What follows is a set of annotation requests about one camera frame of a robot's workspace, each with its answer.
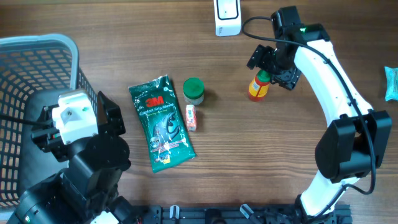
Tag small orange snack packet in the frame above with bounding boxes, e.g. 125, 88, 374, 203
185, 105, 197, 131

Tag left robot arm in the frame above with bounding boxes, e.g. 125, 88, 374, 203
8, 90, 135, 223

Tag green 3M gloves packet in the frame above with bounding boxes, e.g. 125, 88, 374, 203
128, 75, 197, 173

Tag grey plastic mesh basket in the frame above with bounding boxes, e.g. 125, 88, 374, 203
1, 34, 97, 222

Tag teal wet wipes packet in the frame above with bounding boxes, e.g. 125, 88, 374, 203
384, 67, 398, 101

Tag white barcode scanner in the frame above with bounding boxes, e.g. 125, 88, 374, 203
213, 0, 242, 37

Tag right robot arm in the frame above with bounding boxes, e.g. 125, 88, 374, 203
247, 6, 392, 223

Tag red sauce bottle yellow label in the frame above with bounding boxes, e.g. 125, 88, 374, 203
248, 70, 271, 101

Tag green lid jar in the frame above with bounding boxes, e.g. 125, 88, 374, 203
183, 77, 205, 105

